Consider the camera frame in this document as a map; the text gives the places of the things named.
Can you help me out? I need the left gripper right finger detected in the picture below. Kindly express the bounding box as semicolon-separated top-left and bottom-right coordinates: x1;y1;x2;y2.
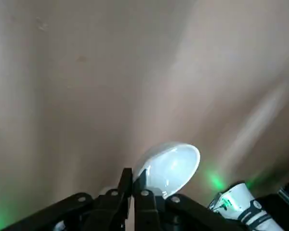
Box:
133;169;251;231

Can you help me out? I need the small white crucible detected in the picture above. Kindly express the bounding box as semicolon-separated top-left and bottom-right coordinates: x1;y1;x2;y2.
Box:
132;141;201;200

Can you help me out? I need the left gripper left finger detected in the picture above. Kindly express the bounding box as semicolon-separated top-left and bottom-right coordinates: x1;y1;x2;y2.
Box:
0;167;133;231

